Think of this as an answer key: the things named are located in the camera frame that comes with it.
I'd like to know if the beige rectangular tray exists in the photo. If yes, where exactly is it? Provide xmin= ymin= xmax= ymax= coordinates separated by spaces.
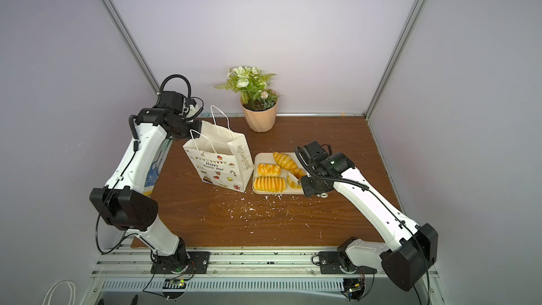
xmin=252 ymin=153 xmax=307 ymax=195

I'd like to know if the round yellow bun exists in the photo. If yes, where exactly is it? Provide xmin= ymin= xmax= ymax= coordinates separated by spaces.
xmin=287 ymin=172 xmax=301 ymax=189

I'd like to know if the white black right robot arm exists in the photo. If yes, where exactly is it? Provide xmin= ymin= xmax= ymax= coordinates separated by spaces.
xmin=295 ymin=141 xmax=438 ymax=291

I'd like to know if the aluminium front rail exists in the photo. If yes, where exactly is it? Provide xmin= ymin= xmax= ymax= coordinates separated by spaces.
xmin=90 ymin=247 xmax=439 ymax=280

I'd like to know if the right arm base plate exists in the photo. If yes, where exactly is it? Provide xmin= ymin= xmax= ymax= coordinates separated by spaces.
xmin=312 ymin=251 xmax=378 ymax=275

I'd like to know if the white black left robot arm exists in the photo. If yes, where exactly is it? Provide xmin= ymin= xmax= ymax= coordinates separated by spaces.
xmin=90 ymin=74 xmax=204 ymax=271

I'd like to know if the potted plant in pink pot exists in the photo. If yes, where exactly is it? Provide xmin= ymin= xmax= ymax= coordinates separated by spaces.
xmin=215 ymin=66 xmax=279 ymax=133

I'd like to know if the white printed paper gift bag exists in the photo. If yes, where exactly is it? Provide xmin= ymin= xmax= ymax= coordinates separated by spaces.
xmin=183 ymin=120 xmax=254 ymax=193

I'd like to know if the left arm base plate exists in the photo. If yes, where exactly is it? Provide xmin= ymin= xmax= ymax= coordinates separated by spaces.
xmin=150 ymin=251 xmax=210 ymax=275

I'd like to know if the long ridged bread front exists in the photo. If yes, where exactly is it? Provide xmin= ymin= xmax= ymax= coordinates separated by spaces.
xmin=253 ymin=177 xmax=287 ymax=193

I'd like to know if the small twisted bread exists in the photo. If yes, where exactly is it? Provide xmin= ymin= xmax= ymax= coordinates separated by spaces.
xmin=257 ymin=163 xmax=282 ymax=177

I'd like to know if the ridged oval bread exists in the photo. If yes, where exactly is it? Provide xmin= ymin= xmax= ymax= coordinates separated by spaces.
xmin=272 ymin=152 xmax=306 ymax=179

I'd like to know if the white cable loop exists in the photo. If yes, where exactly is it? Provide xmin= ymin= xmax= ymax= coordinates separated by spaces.
xmin=41 ymin=280 xmax=77 ymax=305

